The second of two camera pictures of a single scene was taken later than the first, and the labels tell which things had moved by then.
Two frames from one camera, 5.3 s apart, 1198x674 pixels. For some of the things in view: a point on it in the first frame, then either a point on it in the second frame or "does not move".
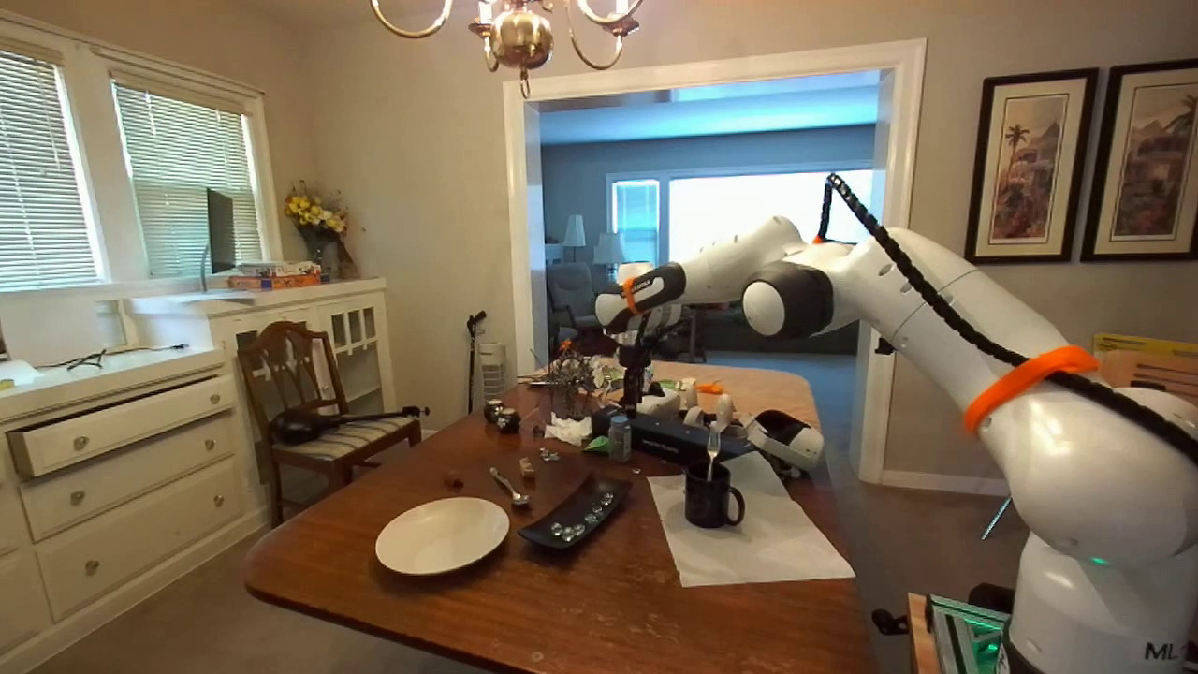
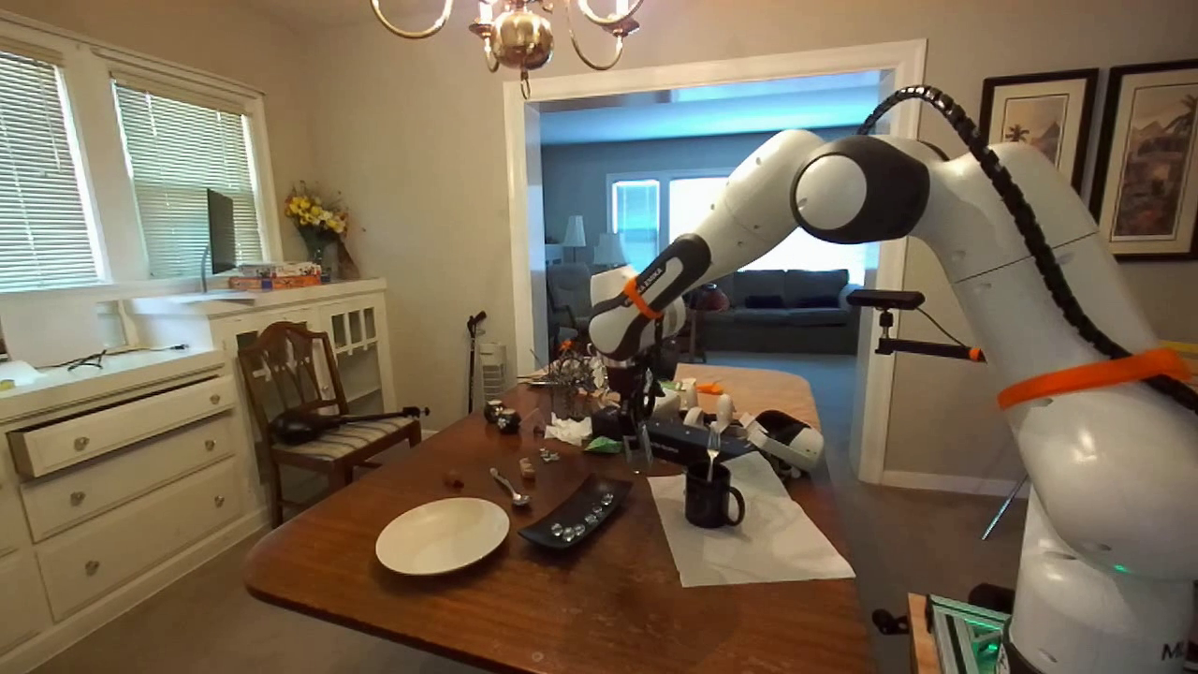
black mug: x=710 y=495 does not move
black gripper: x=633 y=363 → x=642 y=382
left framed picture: x=1034 y=135 does not move
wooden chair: x=306 y=415 does not move
